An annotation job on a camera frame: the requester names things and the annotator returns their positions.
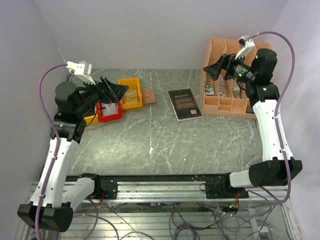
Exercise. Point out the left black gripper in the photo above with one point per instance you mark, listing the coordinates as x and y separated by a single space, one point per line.
108 92

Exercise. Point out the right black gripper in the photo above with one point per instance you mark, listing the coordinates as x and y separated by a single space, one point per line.
227 62

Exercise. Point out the pink leather card holder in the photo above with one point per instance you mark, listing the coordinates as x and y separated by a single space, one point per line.
149 96

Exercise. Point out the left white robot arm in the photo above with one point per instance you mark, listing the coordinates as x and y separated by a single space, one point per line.
50 208

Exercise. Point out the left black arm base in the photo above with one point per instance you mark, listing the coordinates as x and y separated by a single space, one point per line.
105 188

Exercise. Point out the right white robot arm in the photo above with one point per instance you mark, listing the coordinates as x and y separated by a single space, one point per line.
278 166

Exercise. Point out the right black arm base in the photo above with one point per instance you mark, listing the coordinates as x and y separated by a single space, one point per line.
223 191

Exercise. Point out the yellow bin with cards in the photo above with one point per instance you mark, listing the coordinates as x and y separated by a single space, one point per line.
133 98

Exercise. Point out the red bin with cards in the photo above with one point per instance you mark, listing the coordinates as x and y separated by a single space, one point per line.
109 112

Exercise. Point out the peach file organizer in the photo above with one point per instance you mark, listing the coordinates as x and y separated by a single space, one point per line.
232 97

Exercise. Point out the yellow bin left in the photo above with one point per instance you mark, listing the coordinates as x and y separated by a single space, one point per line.
92 117

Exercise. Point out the black book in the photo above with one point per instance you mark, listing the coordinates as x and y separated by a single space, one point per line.
184 104

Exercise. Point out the aluminium frame rail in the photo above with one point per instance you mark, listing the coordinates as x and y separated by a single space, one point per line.
153 192

